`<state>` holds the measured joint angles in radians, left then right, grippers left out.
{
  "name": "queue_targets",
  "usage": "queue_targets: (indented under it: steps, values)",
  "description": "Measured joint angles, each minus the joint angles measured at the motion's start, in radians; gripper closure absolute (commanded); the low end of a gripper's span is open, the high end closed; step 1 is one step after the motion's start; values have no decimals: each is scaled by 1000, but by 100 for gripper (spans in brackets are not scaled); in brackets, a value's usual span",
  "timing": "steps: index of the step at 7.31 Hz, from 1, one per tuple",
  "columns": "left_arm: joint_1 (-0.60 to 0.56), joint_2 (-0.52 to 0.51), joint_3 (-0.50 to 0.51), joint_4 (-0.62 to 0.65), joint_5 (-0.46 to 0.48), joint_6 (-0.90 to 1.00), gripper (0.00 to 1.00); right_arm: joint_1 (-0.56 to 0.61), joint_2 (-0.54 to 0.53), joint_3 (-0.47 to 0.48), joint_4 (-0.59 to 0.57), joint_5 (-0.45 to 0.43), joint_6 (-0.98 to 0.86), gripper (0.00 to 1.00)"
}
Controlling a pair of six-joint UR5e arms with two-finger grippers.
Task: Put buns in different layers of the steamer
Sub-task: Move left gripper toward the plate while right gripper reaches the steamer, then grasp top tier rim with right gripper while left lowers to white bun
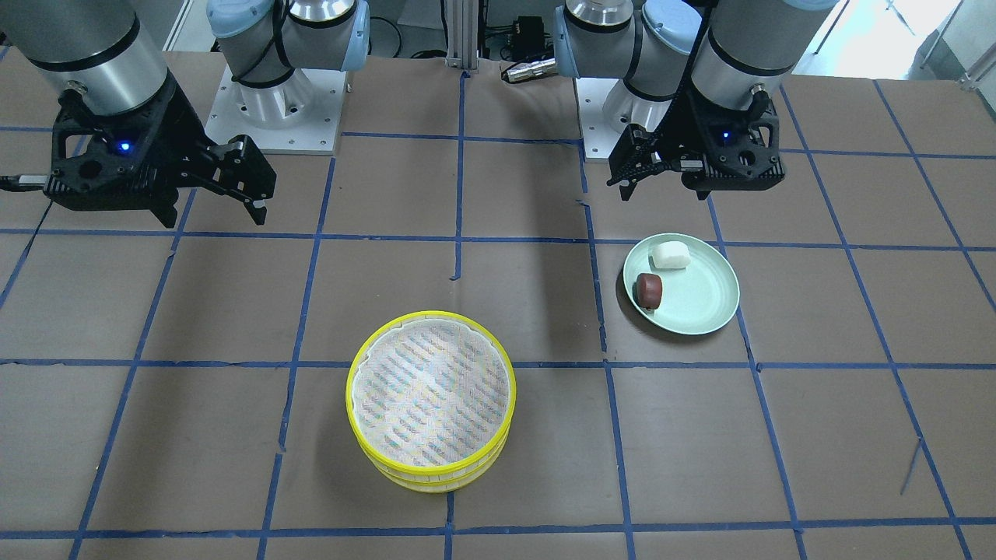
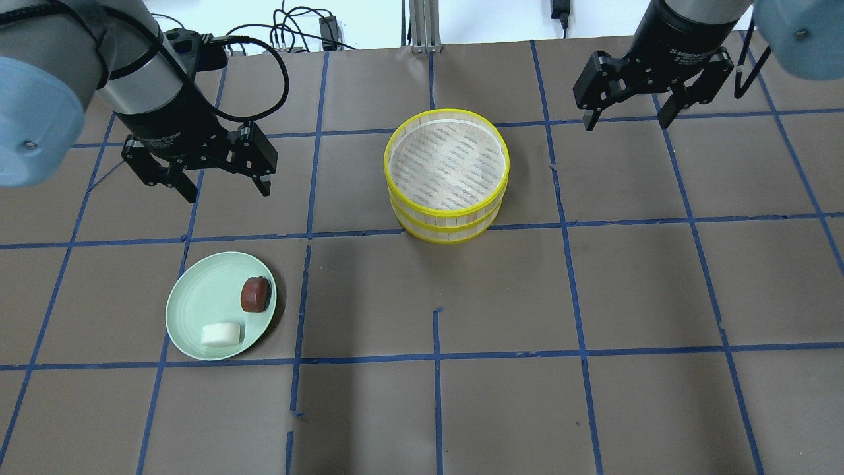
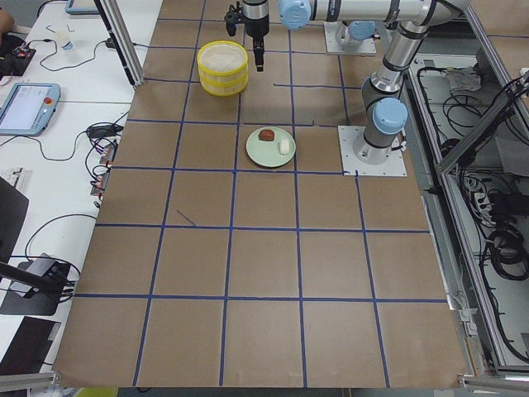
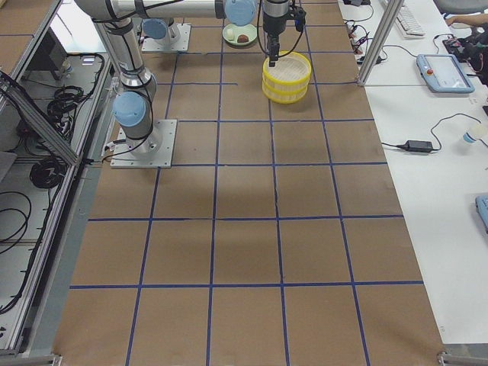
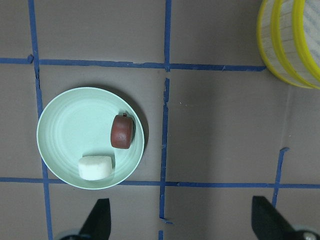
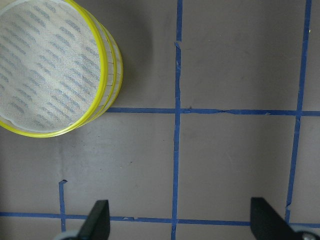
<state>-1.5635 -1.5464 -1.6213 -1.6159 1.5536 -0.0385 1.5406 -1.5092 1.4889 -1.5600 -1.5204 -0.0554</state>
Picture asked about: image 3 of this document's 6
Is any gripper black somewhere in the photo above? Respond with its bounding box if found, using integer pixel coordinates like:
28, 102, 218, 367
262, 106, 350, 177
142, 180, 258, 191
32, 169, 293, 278
242, 0, 269, 72

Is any yellow steamer top layer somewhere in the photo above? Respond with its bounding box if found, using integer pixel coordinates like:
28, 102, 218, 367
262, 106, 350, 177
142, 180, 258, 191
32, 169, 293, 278
197, 41, 249, 82

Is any yellow steamer layer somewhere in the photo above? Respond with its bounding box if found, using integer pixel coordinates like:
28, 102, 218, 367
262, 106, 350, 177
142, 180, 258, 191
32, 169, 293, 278
197, 41, 249, 82
200, 73, 249, 97

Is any white bun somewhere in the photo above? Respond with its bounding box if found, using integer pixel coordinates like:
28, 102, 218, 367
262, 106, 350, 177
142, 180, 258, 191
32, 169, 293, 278
279, 139, 290, 155

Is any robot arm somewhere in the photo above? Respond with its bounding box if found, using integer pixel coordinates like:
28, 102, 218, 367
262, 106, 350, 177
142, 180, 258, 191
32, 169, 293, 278
235, 1, 436, 72
349, 1, 469, 165

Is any yellow steamer bottom layer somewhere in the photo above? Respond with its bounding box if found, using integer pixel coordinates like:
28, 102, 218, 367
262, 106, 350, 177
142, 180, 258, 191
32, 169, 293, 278
200, 73, 249, 97

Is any brown bun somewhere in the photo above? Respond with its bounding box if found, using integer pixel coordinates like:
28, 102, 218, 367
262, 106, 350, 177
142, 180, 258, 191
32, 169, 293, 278
258, 129, 275, 141

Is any light green plate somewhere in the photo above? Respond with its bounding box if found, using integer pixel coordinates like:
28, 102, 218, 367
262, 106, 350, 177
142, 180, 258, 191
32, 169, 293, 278
245, 127, 296, 168

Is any blue teach pendant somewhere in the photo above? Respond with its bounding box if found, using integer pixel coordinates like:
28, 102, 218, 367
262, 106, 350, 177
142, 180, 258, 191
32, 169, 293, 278
1, 83, 61, 136
64, 0, 98, 15

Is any paper cup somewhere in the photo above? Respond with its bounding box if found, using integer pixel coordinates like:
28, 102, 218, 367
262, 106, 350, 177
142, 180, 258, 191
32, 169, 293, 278
56, 31, 75, 53

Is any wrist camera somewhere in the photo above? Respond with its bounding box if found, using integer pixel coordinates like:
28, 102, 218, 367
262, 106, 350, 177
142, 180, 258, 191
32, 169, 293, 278
224, 1, 243, 37

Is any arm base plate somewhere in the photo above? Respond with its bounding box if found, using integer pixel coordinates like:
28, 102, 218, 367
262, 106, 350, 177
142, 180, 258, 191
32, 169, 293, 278
338, 126, 407, 177
324, 21, 377, 56

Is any aluminium frame post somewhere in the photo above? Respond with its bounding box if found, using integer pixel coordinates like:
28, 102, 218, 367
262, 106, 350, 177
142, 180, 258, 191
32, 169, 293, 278
94, 0, 145, 87

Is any black camera stand base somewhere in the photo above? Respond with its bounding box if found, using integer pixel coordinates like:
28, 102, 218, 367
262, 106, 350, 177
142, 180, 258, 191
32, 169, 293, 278
1, 254, 74, 316

